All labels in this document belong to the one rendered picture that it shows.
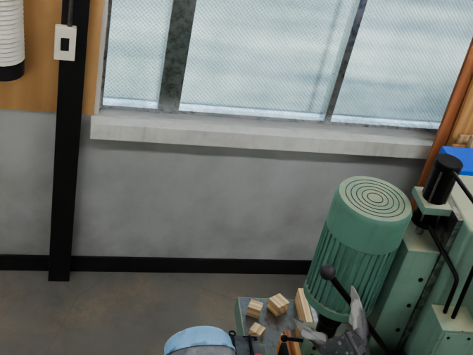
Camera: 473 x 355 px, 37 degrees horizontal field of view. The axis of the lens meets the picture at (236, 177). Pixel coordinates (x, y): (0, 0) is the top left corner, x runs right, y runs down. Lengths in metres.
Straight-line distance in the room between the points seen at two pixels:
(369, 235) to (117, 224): 1.89
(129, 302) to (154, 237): 0.32
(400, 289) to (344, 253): 0.19
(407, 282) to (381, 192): 0.22
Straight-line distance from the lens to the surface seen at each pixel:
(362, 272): 1.62
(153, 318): 3.26
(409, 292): 1.72
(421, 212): 1.61
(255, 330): 1.99
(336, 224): 1.57
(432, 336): 1.70
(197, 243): 3.39
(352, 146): 3.16
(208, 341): 1.17
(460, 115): 3.14
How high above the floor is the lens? 2.36
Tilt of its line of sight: 34 degrees down
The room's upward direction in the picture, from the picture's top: 13 degrees clockwise
